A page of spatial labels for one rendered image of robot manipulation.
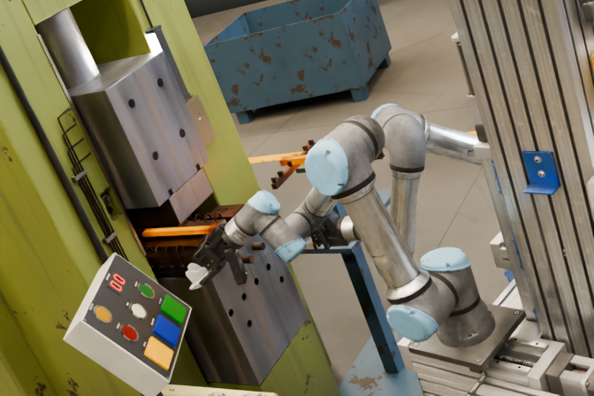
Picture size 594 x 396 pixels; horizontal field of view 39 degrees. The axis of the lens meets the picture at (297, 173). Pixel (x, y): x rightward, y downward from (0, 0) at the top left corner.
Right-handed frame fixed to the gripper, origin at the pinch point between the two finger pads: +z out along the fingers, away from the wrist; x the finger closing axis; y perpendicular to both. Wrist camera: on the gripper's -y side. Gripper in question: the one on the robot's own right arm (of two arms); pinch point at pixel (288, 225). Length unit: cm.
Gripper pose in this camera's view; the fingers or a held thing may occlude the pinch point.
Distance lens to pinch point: 262.6
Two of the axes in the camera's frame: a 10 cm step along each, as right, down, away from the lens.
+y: 3.3, 8.6, 3.8
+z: -8.3, 0.8, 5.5
